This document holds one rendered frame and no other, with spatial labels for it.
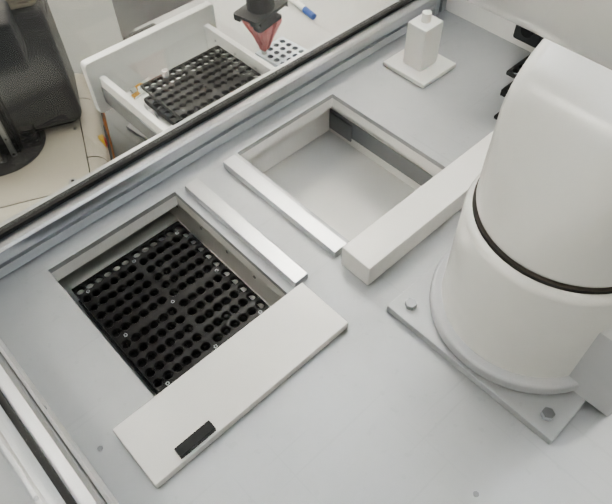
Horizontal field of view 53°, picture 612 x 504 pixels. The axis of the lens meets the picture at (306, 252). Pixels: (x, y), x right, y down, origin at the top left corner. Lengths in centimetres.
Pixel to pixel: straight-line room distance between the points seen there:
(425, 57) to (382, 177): 21
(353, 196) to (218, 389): 46
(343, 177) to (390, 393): 47
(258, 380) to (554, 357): 31
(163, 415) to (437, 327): 32
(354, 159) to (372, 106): 12
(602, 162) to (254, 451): 43
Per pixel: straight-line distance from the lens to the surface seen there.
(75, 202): 86
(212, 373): 71
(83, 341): 78
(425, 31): 104
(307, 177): 106
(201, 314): 82
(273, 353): 71
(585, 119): 52
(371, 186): 105
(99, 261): 99
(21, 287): 86
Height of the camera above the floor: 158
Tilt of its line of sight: 52 degrees down
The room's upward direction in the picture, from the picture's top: 2 degrees counter-clockwise
